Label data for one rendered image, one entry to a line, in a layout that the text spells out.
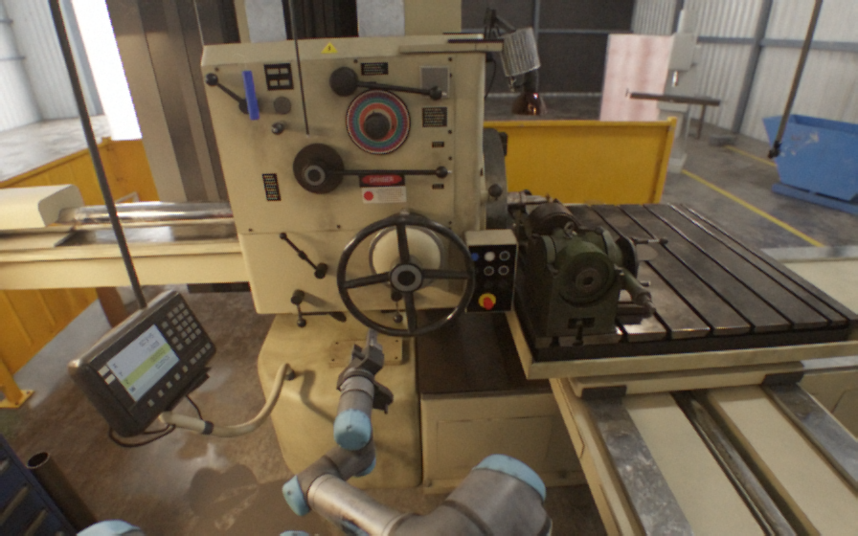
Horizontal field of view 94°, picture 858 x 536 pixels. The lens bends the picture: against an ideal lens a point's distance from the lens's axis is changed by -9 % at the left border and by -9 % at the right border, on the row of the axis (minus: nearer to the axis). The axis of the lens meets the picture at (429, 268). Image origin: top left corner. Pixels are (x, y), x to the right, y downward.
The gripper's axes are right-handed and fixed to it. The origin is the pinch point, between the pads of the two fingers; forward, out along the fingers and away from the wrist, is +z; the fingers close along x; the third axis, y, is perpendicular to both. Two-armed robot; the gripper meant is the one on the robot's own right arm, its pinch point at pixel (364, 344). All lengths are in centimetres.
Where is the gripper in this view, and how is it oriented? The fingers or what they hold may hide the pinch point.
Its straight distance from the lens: 118.0
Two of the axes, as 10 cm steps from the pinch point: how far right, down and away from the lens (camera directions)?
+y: -7.5, -5.6, -3.4
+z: -0.4, -4.8, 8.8
